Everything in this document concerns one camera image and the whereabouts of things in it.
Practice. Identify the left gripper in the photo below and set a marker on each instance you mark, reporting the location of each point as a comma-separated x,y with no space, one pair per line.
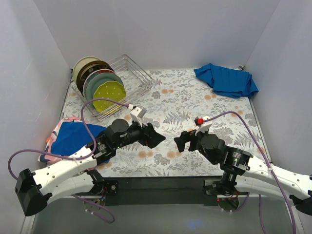
146,134

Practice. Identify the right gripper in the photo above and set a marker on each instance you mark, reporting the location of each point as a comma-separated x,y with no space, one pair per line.
191,140

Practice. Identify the green polka dot plate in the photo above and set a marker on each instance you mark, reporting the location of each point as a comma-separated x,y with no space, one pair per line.
110,90

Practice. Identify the grey-blue plate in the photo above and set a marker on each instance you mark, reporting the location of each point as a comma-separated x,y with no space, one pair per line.
99,80

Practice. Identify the pink polka dot plate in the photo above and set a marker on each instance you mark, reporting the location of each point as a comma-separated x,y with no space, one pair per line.
85,87

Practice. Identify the red blue floral plate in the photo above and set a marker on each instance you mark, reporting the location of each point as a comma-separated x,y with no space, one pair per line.
97,72

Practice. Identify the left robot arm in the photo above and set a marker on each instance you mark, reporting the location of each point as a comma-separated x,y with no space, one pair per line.
77,173

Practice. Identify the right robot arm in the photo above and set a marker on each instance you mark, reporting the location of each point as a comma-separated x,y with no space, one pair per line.
245,173

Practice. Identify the floral tablecloth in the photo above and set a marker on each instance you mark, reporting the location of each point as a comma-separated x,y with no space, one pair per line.
176,98

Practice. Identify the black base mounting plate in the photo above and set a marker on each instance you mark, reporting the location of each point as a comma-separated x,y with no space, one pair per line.
161,190

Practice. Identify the blue cloth at back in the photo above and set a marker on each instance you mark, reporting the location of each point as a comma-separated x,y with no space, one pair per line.
227,82

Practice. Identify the blue folded towel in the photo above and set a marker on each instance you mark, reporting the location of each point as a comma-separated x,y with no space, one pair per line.
71,138

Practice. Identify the dark brown plate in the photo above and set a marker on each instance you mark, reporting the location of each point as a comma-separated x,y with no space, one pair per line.
89,68

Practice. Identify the cream plate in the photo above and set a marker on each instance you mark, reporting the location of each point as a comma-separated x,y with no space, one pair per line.
80,66

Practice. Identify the pink patterned cloth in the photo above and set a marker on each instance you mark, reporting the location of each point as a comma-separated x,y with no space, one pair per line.
53,137

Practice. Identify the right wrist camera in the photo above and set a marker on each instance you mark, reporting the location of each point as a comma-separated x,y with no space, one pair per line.
203,124

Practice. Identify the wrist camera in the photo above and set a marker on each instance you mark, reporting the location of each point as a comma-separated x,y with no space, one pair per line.
203,124
137,113

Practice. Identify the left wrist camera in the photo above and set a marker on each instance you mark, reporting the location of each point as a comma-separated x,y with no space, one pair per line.
137,113

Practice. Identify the wire dish rack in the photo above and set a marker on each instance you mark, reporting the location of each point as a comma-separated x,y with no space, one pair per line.
137,83

